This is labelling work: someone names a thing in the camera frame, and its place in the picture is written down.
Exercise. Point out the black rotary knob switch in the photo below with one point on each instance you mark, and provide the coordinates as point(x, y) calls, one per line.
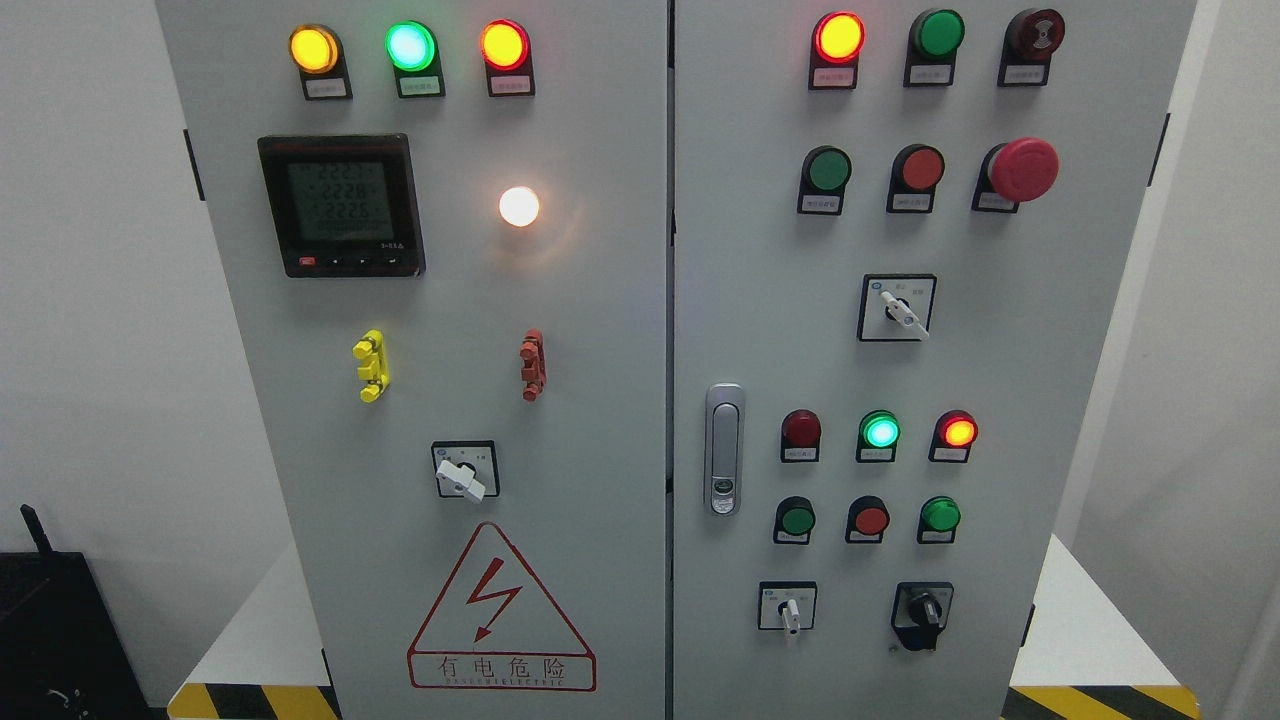
point(920, 613)

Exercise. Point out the red terminal connector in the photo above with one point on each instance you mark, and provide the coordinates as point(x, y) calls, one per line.
point(533, 369)

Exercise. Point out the dark red indicator light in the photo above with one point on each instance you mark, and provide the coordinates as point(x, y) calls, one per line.
point(800, 437)

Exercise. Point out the white indicator light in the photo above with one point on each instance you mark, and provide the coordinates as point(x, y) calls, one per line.
point(519, 206)

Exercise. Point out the green push button lower row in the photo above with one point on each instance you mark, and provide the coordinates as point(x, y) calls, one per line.
point(794, 521)

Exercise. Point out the left grey cabinet door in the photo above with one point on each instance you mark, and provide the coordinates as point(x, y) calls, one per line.
point(583, 467)

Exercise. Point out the grey cabinet door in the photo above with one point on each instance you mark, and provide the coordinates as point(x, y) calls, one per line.
point(770, 299)
point(583, 467)

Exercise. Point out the lit green indicator light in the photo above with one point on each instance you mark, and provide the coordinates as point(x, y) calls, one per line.
point(878, 435)

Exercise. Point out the green push button second row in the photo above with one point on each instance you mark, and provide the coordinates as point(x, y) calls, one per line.
point(823, 179)

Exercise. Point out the yellow terminal connector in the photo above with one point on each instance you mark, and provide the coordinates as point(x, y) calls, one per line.
point(372, 368)

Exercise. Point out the red push button lower row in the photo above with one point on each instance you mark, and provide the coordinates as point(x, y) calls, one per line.
point(867, 520)

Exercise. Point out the right grey cabinet door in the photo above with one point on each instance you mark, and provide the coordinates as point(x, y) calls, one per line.
point(770, 299)

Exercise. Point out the red electrical danger sticker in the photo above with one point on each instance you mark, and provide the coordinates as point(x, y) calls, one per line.
point(495, 627)

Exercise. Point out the black digital power meter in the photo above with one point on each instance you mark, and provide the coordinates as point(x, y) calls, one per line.
point(344, 206)

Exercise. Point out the green illuminated button lower right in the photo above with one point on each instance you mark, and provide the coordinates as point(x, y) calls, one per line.
point(939, 519)

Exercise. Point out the red push button second row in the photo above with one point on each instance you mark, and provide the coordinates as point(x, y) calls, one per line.
point(914, 176)

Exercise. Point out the red indicator light top left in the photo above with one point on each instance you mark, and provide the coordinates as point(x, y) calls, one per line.
point(507, 54)

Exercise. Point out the red indicator light top right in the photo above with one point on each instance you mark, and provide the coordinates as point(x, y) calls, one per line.
point(837, 41)

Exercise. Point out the green indicator light top left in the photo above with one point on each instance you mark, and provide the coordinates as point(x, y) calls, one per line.
point(414, 53)

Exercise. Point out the green push button top right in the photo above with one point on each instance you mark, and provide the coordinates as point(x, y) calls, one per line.
point(933, 40)

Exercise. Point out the red emergency stop button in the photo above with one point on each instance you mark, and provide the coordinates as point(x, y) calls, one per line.
point(1015, 172)

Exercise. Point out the yellow indicator light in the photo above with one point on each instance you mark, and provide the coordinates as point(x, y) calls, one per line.
point(319, 56)

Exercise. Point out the white base platform hazard stripes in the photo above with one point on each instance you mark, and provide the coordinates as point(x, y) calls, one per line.
point(1081, 660)

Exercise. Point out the black box with antenna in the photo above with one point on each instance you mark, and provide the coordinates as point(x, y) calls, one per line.
point(60, 655)

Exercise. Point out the silver door latch handle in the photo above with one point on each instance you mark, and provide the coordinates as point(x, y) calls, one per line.
point(723, 443)

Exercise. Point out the white selector switch left door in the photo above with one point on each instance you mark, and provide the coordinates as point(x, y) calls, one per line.
point(466, 469)

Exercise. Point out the white selector switch upper right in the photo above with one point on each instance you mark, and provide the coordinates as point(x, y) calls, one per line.
point(896, 307)

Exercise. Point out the white selector switch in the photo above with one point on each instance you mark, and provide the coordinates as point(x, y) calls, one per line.
point(789, 607)
point(896, 307)

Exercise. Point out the white selector switch bottom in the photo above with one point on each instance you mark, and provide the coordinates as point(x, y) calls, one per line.
point(789, 607)

